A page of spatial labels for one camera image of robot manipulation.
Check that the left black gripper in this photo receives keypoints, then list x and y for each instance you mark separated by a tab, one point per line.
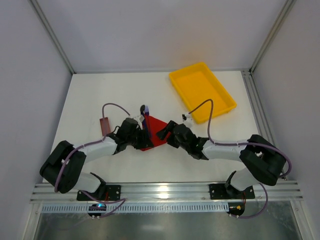
144	139

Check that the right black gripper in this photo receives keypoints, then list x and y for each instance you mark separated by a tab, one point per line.
173	132

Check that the purple plastic fork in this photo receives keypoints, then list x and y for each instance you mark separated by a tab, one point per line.
147	122

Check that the dark blue plastic spoon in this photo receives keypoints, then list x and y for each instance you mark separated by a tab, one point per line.
142	112

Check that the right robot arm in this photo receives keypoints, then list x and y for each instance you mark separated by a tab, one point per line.
263	162

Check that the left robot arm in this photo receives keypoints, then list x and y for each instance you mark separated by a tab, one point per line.
63	168

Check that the brown utensil tray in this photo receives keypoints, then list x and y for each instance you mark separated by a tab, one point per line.
105	126

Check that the yellow plastic bin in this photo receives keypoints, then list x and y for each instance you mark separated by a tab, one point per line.
197	83

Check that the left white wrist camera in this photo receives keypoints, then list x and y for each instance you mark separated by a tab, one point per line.
139	118

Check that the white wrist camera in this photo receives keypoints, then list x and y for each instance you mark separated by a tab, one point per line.
139	118
187	120

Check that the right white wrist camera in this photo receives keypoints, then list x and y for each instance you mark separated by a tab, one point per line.
187	120

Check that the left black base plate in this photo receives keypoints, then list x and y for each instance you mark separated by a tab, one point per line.
105	192

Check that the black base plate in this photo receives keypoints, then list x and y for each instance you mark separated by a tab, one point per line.
219	191
105	192

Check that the slotted cable duct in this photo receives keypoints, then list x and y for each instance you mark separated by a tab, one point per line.
131	207

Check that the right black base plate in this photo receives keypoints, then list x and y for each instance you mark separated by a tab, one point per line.
219	191

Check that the right side aluminium rail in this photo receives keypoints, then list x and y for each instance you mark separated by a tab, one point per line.
258	110

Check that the aluminium rail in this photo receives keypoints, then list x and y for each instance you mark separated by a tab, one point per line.
258	110
144	192

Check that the front aluminium rail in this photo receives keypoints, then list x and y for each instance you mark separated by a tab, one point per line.
144	192

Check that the left frame post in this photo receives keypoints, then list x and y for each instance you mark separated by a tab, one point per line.
51	34

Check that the frame post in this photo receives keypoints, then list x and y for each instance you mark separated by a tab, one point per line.
279	21
51	34

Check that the right frame post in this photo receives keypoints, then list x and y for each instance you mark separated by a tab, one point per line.
279	21

